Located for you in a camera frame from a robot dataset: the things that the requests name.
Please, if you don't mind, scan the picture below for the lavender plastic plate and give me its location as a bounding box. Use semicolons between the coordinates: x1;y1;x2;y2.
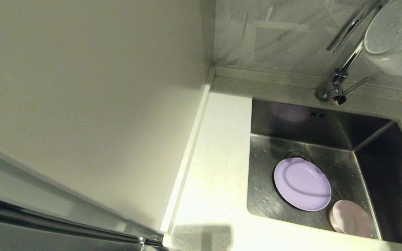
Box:
274;158;332;212

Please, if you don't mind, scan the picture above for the chrome gooseneck faucet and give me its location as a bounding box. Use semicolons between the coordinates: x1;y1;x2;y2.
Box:
315;0;385;106

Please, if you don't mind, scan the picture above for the small pale pink cup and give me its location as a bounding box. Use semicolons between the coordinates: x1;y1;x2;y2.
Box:
328;199;373;238

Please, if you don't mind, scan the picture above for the stainless steel sink basin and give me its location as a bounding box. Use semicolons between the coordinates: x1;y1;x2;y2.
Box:
246;98;402;246

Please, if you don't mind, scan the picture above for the stone backsplash upstand strip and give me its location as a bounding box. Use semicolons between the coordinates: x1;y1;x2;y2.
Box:
214;66;402;95

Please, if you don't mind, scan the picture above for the round metal drain strainer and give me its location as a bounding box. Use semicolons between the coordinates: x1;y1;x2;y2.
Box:
285;151;315;163

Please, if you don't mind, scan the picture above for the tall beige cabinet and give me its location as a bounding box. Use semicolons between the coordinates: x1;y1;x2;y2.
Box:
0;0;216;251

